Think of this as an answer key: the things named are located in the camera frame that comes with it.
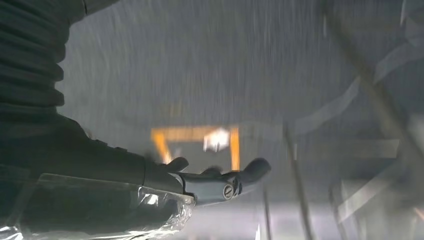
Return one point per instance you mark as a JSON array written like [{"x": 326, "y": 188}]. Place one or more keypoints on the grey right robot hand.
[{"x": 82, "y": 185}]

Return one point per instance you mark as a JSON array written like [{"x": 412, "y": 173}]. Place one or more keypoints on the yellow floor tape square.
[{"x": 235, "y": 145}]

